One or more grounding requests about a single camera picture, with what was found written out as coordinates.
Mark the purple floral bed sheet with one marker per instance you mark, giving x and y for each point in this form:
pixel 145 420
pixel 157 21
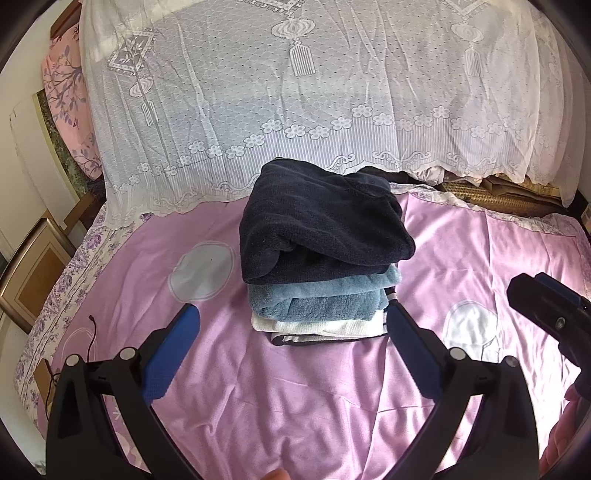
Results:
pixel 69 277

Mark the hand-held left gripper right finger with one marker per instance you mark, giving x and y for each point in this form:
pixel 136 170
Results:
pixel 415 355

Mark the green patterned panel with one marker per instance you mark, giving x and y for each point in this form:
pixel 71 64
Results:
pixel 60 152

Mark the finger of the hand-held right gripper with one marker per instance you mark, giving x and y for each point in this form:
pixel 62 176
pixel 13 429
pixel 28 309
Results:
pixel 549 300

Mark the dark navy knit garment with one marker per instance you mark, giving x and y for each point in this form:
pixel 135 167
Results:
pixel 323 221

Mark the folded black white striped garment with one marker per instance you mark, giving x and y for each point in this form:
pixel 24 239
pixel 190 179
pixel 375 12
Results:
pixel 295 340

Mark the brown woven mat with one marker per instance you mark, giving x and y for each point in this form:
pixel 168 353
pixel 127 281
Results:
pixel 508 194

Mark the pink printed bed sheet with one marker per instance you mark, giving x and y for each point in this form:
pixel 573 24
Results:
pixel 323 392

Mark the person's right hand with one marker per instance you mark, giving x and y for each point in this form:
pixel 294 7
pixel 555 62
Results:
pixel 572 415

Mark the white lace cover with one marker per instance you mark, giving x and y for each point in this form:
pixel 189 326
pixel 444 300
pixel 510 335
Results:
pixel 323 69

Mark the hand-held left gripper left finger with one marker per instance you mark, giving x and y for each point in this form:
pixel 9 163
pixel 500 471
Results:
pixel 168 355

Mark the pink floral pillow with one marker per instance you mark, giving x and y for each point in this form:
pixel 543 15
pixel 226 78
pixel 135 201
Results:
pixel 64 92

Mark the folded blue fleece garment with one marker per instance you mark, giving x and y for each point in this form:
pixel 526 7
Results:
pixel 314 295

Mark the person's left hand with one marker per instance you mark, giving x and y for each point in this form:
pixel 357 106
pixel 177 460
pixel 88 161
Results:
pixel 278 475

